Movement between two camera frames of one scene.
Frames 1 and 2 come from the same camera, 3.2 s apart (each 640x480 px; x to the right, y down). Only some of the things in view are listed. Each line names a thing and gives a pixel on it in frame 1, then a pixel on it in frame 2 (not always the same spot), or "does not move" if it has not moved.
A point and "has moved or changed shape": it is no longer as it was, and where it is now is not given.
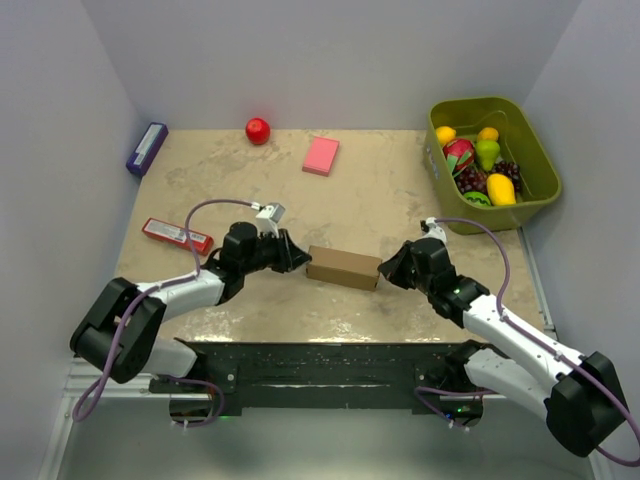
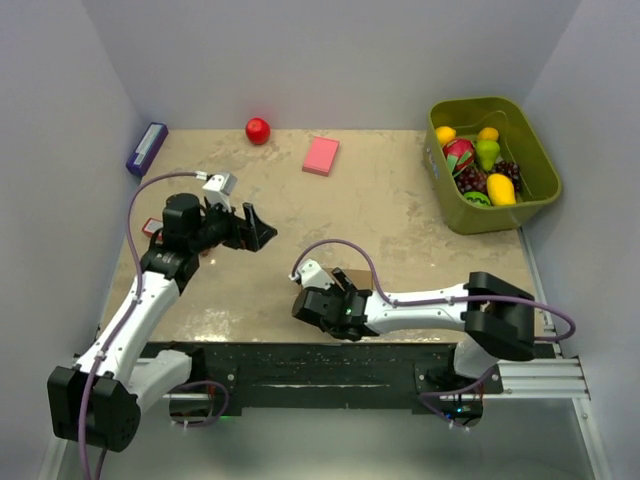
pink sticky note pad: x=321 y=155 does not move
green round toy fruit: x=477 y=198 does not move
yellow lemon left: x=445 y=134 does not move
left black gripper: x=289 y=257 to x=239 y=235
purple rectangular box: x=147 y=149 does not move
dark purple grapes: x=471 y=179 does not move
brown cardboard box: x=344 y=268 has moved or changed shape
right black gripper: x=392 y=269 to x=342 y=280
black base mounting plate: x=296 y=379 does not move
